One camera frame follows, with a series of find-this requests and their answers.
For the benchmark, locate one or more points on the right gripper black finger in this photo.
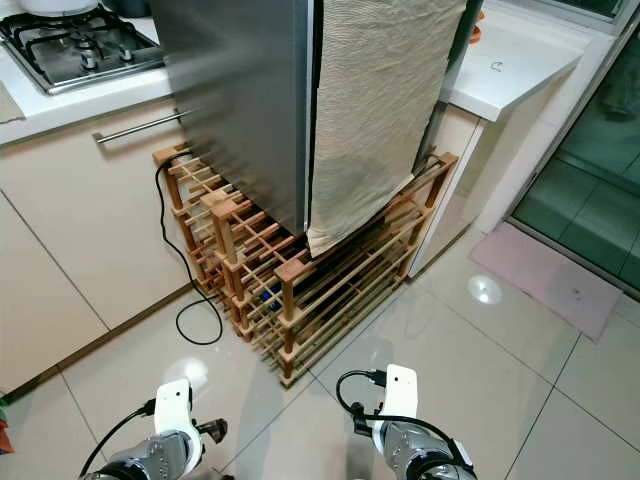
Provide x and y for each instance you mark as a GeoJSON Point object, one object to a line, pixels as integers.
{"type": "Point", "coordinates": [356, 419]}

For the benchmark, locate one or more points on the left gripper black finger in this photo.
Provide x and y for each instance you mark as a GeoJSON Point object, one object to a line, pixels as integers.
{"type": "Point", "coordinates": [217, 430]}

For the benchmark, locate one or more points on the small steel fridge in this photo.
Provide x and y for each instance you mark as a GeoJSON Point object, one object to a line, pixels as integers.
{"type": "Point", "coordinates": [240, 100]}

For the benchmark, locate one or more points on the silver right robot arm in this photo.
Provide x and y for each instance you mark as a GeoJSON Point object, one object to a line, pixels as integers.
{"type": "Point", "coordinates": [420, 460]}

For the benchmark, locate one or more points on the wooden slatted rack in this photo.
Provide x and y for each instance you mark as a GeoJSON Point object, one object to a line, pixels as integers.
{"type": "Point", "coordinates": [288, 330]}

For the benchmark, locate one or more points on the small blue item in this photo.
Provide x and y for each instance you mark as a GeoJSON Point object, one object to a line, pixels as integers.
{"type": "Point", "coordinates": [272, 295]}

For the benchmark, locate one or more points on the orange plastic board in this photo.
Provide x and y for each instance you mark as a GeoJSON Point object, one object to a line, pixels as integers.
{"type": "Point", "coordinates": [5, 435]}

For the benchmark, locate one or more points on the green plastic board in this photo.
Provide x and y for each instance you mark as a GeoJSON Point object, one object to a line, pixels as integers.
{"type": "Point", "coordinates": [3, 405]}

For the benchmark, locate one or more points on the cream kitchen cabinet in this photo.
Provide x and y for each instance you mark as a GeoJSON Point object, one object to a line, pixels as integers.
{"type": "Point", "coordinates": [70, 240]}

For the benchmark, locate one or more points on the pink floor mat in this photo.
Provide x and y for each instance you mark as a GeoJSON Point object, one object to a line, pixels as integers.
{"type": "Point", "coordinates": [550, 280]}

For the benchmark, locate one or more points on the beige wrinkled cloth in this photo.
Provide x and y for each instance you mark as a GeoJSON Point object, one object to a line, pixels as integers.
{"type": "Point", "coordinates": [390, 100]}

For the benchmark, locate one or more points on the beige counter mat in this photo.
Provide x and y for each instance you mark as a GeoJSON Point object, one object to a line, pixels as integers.
{"type": "Point", "coordinates": [8, 108]}

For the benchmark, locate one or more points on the small metal hook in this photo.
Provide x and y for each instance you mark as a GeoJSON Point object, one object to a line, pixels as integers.
{"type": "Point", "coordinates": [494, 66]}

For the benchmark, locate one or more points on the white topped side cabinet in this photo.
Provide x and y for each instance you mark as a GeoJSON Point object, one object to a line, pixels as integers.
{"type": "Point", "coordinates": [520, 60]}

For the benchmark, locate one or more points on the steel gas stove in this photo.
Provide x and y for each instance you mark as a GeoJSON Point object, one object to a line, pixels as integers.
{"type": "Point", "coordinates": [80, 52]}

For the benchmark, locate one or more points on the orange plate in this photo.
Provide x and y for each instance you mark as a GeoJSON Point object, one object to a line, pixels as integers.
{"type": "Point", "coordinates": [476, 38]}

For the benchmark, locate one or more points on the white lidded cooking pot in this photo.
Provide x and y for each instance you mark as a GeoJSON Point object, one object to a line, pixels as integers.
{"type": "Point", "coordinates": [60, 6]}

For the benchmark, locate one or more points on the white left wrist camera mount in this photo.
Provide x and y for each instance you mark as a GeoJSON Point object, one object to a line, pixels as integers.
{"type": "Point", "coordinates": [172, 405]}

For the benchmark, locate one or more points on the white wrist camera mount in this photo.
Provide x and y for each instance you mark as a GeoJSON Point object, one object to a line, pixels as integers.
{"type": "Point", "coordinates": [172, 405]}
{"type": "Point", "coordinates": [400, 392]}

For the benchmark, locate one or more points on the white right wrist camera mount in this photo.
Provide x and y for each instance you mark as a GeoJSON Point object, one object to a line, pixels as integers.
{"type": "Point", "coordinates": [400, 392]}

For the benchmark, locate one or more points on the white door frame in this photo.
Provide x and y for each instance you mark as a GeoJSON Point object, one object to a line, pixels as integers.
{"type": "Point", "coordinates": [550, 150]}

